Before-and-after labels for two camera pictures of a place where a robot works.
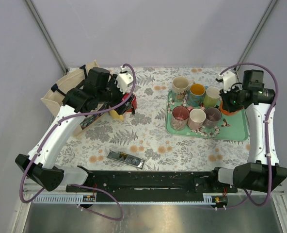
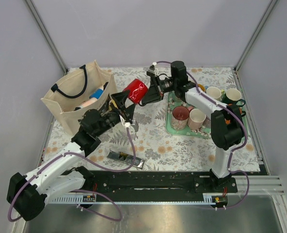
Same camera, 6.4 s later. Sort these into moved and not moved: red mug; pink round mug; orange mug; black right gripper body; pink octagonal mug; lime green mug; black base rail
Moved: red mug; orange mug; black right gripper body
Not moved: black base rail; pink round mug; lime green mug; pink octagonal mug
